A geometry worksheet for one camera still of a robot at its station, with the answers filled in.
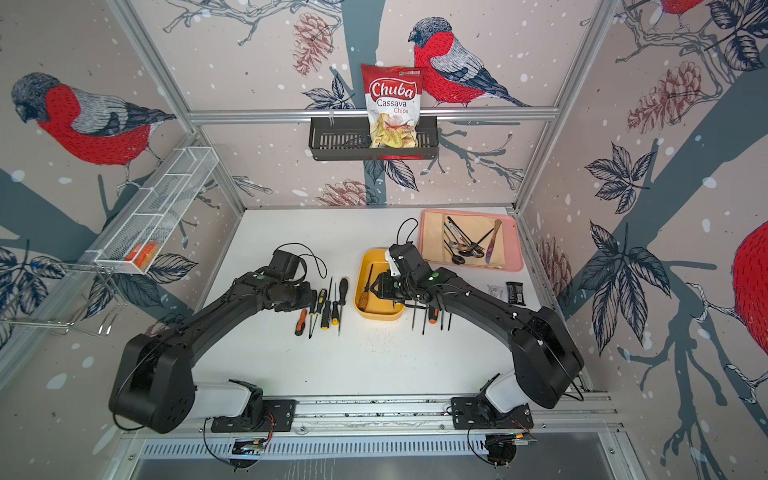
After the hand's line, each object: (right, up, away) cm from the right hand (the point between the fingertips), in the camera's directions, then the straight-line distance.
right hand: (374, 287), depth 83 cm
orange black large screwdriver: (+14, -14, +5) cm, 21 cm away
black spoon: (+27, +6, +19) cm, 34 cm away
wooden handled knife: (+46, +19, +32) cm, 60 cm away
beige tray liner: (+32, +13, +28) cm, 44 cm away
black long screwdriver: (-11, -3, +13) cm, 17 cm away
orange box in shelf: (-52, +11, -16) cm, 55 cm away
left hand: (-18, -3, +5) cm, 19 cm away
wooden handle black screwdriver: (-4, -5, +12) cm, 14 cm away
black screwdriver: (+20, -13, +5) cm, 24 cm away
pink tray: (+51, +12, +28) cm, 59 cm away
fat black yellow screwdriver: (-13, -10, +8) cm, 18 cm away
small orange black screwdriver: (+18, -10, +7) cm, 21 cm away
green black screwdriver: (+23, -12, +8) cm, 27 cm away
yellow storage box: (+1, -8, +8) cm, 12 cm away
